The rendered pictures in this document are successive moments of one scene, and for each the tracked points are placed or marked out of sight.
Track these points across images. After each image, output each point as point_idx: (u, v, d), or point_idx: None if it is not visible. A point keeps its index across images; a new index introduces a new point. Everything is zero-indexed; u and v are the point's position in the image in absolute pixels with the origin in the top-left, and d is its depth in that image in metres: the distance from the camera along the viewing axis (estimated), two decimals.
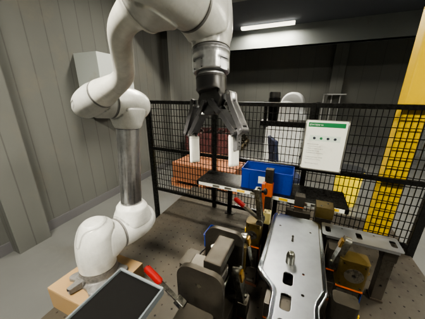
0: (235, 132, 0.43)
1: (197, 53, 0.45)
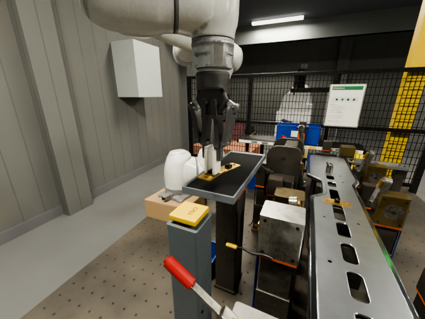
0: (219, 147, 0.47)
1: (200, 47, 0.39)
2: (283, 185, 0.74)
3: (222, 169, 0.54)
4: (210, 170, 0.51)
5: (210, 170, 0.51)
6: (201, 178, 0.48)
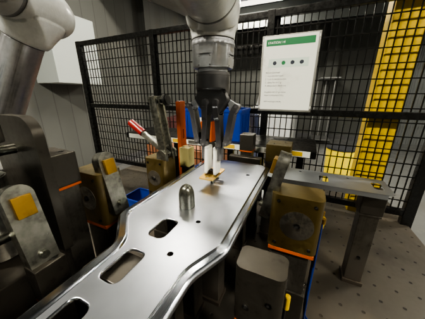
0: (220, 147, 0.47)
1: (203, 47, 0.39)
2: None
3: (221, 168, 0.54)
4: (210, 170, 0.51)
5: (210, 170, 0.51)
6: (203, 178, 0.48)
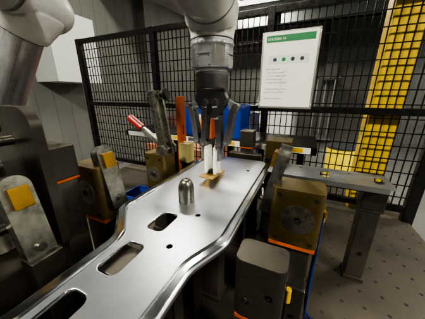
0: (220, 147, 0.47)
1: (202, 47, 0.39)
2: None
3: (221, 169, 0.54)
4: (210, 169, 0.51)
5: (210, 169, 0.51)
6: (203, 177, 0.48)
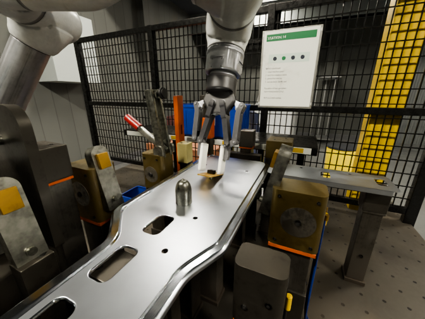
0: (227, 145, 0.47)
1: (217, 52, 0.44)
2: None
3: None
4: (209, 169, 0.50)
5: (209, 169, 0.50)
6: (201, 175, 0.47)
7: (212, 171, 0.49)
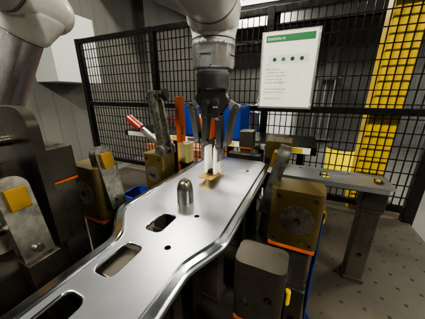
0: (220, 147, 0.47)
1: (203, 47, 0.39)
2: None
3: (220, 169, 0.54)
4: (209, 169, 0.50)
5: (209, 169, 0.50)
6: (202, 178, 0.48)
7: (213, 171, 0.50)
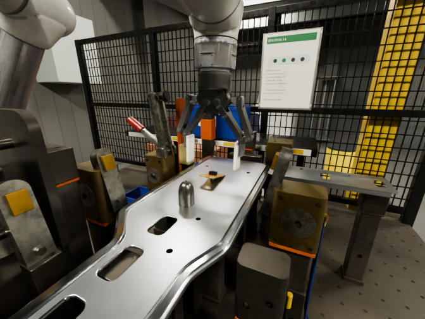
0: (243, 140, 0.44)
1: (206, 47, 0.39)
2: None
3: (221, 174, 0.54)
4: (210, 171, 0.51)
5: (210, 171, 0.51)
6: (203, 176, 0.48)
7: (214, 172, 0.50)
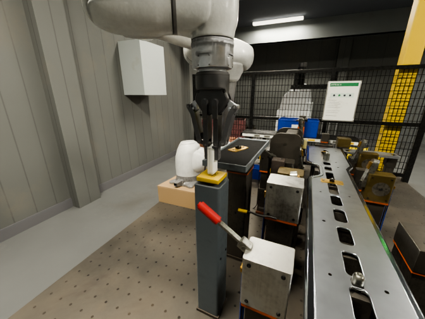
0: (217, 147, 0.47)
1: (203, 47, 0.39)
2: (284, 166, 0.85)
3: None
4: (324, 150, 1.25)
5: (324, 150, 1.25)
6: (324, 151, 1.22)
7: (326, 150, 1.24)
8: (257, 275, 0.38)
